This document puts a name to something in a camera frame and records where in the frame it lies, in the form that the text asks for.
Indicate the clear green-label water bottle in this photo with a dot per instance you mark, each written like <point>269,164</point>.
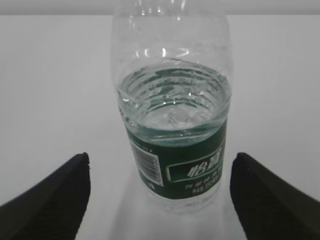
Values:
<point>171,64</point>

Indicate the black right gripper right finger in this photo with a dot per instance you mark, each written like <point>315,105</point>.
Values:
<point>268,207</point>

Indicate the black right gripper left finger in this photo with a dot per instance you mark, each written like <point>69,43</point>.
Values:
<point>54,208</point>

